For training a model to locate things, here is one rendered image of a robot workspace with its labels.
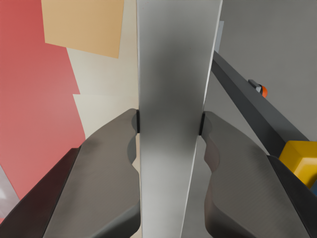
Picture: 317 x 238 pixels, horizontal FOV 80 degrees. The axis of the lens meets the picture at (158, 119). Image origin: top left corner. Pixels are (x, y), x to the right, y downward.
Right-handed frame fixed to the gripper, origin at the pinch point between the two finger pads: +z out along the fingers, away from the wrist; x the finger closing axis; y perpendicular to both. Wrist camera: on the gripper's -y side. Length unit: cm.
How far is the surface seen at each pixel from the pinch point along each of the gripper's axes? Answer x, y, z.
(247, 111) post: 17.1, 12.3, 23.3
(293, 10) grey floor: 63, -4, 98
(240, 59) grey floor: 43, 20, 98
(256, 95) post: 19.7, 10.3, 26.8
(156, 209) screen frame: -0.6, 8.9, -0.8
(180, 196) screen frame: 1.2, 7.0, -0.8
